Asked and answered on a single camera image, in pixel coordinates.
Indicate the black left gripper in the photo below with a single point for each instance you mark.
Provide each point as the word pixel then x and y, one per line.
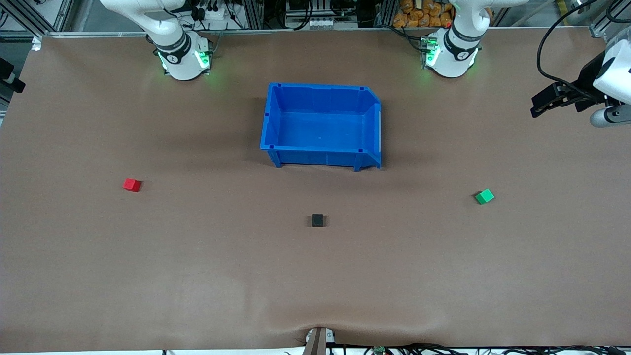
pixel 586 80

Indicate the brown table mat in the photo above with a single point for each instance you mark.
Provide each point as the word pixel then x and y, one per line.
pixel 197 256

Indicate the blue plastic storage bin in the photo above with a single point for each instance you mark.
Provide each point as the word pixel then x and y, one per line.
pixel 320 130

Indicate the orange snack bags pile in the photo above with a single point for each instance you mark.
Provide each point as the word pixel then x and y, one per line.
pixel 424 14

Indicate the red cube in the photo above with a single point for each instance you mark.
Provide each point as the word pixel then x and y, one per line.
pixel 131 185

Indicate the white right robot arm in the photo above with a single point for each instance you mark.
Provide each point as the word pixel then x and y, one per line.
pixel 177 54

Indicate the black cube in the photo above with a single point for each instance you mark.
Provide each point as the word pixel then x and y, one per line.
pixel 318 221

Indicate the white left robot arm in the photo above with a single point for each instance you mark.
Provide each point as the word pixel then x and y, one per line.
pixel 451 56

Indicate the brown camera mount post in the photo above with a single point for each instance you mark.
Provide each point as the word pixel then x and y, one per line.
pixel 318 341

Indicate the green cube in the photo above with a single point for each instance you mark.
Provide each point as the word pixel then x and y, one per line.
pixel 484 196

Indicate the white power strip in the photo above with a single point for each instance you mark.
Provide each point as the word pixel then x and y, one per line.
pixel 212 14

